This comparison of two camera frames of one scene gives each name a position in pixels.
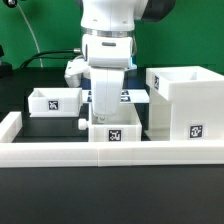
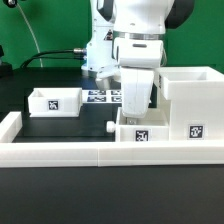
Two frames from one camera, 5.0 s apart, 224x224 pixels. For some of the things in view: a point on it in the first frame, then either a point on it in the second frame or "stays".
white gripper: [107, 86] -> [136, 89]
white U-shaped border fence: [14, 153] stays
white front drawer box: [125, 126] -> [154, 127]
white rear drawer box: [51, 102] stays
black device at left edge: [6, 69] stays
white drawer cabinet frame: [186, 103] stays
